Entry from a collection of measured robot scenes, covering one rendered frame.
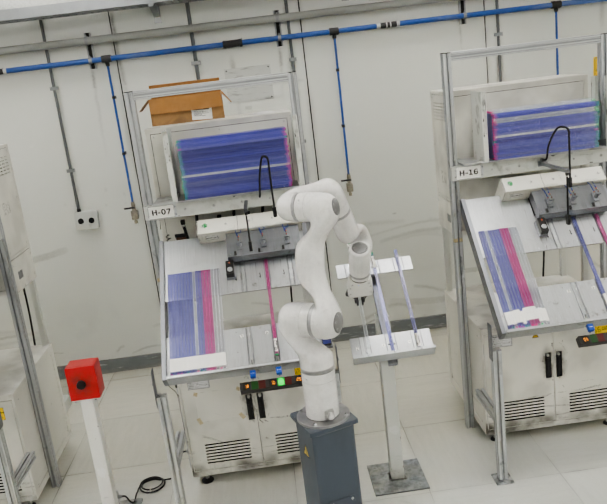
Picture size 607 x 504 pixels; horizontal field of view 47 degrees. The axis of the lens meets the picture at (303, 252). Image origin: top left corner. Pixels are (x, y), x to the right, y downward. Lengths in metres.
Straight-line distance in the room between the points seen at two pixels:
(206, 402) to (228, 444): 0.25
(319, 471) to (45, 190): 3.06
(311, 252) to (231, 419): 1.33
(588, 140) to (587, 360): 1.05
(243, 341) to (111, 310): 2.14
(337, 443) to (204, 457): 1.15
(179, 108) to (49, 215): 1.72
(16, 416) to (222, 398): 0.96
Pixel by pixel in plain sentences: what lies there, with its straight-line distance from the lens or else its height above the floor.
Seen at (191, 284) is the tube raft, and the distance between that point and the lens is 3.21.
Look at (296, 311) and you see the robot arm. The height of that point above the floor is 1.11.
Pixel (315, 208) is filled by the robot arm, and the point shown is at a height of 1.45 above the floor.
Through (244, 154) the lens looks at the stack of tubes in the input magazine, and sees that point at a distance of 3.21.
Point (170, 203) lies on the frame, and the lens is 3.26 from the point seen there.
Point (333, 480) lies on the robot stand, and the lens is 2.60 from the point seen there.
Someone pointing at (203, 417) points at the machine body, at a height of 0.37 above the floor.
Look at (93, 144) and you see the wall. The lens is 4.84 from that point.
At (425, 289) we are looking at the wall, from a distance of 5.07.
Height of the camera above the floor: 1.89
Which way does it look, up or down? 14 degrees down
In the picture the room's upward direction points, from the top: 7 degrees counter-clockwise
